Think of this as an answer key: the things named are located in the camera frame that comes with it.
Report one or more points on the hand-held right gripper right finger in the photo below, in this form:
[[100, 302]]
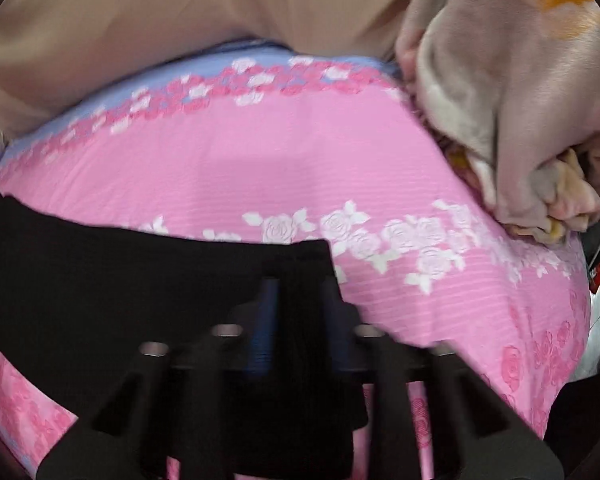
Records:
[[341, 327]]

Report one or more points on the pink floral bedsheet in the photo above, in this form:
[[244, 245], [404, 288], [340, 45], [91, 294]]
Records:
[[280, 160]]

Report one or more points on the beige quilt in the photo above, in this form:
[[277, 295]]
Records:
[[180, 0]]

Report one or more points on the black pants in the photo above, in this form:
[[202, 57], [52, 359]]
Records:
[[130, 270]]

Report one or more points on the plush floral blanket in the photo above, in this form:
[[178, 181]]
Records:
[[505, 85]]

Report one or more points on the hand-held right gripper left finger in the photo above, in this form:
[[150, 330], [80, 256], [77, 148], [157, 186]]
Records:
[[263, 325]]

